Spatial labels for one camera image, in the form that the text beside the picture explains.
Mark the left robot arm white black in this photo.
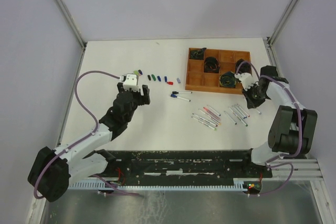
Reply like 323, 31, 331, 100
27, 83, 150, 202

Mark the white marker black cap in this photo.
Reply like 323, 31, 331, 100
172, 91, 193, 95

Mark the aluminium frame post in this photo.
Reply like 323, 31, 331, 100
267, 0, 300, 47
54, 0, 87, 48

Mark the pink highlighter pen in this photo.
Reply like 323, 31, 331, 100
203, 107, 221, 121

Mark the orange wooden compartment tray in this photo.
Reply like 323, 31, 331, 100
185, 48, 251, 95

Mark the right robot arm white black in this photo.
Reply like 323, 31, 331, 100
235, 66, 318, 177

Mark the white slotted cable duct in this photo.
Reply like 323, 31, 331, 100
68, 178, 247, 192

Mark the aluminium frame post left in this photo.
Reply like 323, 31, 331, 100
54, 0, 87, 48

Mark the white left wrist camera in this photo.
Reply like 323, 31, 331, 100
120, 73, 140, 92

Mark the black cable coil middle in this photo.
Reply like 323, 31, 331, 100
203, 56, 221, 73

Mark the black cable bundle top-left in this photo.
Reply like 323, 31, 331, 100
190, 47, 207, 60

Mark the aluminium frame post right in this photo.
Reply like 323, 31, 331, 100
267, 0, 300, 47

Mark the black capped thin marker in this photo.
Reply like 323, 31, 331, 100
223, 111, 237, 125

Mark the magenta capped marker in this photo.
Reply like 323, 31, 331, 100
192, 114, 218, 127

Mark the black cable bundle right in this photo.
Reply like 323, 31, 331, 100
235, 59, 252, 76

